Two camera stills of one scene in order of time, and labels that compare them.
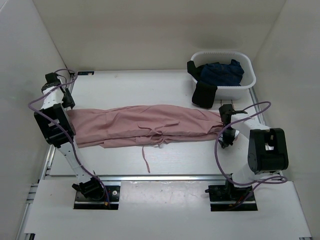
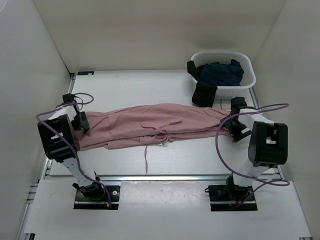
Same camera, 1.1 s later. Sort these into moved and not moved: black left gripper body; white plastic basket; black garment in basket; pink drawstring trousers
Moved: black left gripper body
Not moved: white plastic basket; pink drawstring trousers; black garment in basket
